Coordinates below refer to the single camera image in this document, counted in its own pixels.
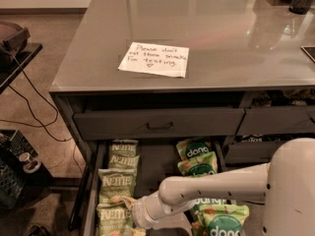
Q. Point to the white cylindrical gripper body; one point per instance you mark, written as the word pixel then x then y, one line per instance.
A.
pixel 143 210

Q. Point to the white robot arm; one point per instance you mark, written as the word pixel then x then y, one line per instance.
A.
pixel 286 185

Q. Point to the open middle left drawer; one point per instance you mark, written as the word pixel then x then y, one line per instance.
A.
pixel 158 160

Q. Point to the rearmost green Kettle chip bag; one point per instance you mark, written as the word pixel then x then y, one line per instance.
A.
pixel 124 147

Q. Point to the front green Dang bag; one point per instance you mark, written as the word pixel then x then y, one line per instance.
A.
pixel 219 220

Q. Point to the rearmost green Dang bag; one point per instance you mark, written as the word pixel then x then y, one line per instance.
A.
pixel 193 147

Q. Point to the top left grey drawer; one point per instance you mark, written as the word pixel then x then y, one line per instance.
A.
pixel 157 123

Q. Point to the grey drawer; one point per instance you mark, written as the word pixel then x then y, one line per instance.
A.
pixel 257 152
pixel 157 123
pixel 278 120

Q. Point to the middle right grey drawer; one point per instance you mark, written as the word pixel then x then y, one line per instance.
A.
pixel 257 152

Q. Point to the dark grey drawer cabinet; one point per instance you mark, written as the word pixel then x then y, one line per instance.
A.
pixel 202 85

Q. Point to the top right grey drawer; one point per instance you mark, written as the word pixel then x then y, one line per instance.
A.
pixel 278 120

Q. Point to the dark tablet on counter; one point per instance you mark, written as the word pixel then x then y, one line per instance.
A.
pixel 309 51

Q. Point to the tape roll on crate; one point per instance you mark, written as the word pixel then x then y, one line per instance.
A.
pixel 30 163

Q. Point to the dark plastic crate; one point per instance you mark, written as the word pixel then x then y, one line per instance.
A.
pixel 12 176

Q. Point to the white handwritten paper note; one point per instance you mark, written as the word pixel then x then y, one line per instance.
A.
pixel 155 59

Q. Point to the black side table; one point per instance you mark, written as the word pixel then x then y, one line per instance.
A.
pixel 23 59

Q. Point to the dark device on side table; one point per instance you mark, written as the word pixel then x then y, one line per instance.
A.
pixel 13 39

